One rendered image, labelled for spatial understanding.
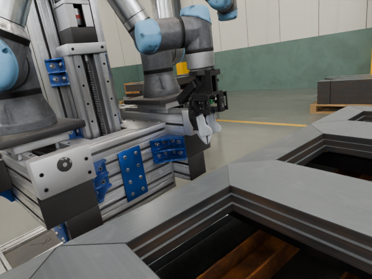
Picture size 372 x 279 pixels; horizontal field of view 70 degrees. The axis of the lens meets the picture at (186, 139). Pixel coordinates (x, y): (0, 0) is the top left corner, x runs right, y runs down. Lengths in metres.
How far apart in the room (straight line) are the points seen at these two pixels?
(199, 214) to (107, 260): 0.20
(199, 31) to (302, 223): 0.48
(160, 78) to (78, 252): 0.68
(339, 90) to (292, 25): 3.55
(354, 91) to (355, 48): 2.85
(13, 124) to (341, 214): 0.73
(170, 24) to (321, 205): 0.50
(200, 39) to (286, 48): 7.50
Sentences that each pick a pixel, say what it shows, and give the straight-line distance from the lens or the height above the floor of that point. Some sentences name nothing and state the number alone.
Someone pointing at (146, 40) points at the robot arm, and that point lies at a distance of 0.66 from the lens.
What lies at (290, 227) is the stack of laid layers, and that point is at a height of 0.83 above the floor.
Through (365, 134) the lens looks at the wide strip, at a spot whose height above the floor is 0.87.
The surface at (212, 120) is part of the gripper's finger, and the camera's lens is 0.76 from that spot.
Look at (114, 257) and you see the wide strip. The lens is 0.48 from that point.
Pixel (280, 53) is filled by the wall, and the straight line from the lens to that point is 8.23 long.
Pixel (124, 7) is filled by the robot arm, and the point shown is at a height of 1.31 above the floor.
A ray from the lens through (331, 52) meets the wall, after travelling 7.79.
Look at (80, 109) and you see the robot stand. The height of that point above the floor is 1.05.
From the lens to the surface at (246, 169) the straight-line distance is 0.69.
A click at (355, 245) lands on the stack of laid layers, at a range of 0.51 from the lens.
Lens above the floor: 1.15
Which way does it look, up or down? 16 degrees down
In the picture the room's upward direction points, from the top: 8 degrees counter-clockwise
